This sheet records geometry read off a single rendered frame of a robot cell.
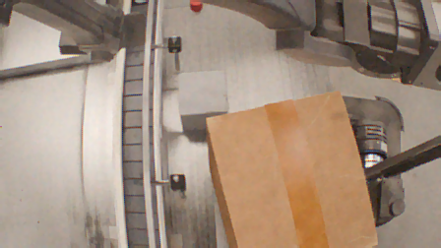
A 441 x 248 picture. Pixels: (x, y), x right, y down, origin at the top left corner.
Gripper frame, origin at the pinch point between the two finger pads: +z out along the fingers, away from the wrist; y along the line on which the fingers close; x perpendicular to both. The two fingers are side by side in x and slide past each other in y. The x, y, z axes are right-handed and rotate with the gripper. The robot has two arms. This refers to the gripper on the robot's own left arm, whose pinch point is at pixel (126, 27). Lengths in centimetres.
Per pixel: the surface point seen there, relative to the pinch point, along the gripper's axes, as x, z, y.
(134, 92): 16.8, 10.3, 0.3
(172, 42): 5.8, 7.4, -9.1
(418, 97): 47, 99, -123
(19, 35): -0.7, 25.3, 40.4
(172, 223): 42.4, -4.8, -7.0
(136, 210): 37.5, -7.2, 0.3
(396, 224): 95, 59, -98
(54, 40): 2.8, 22.3, 25.8
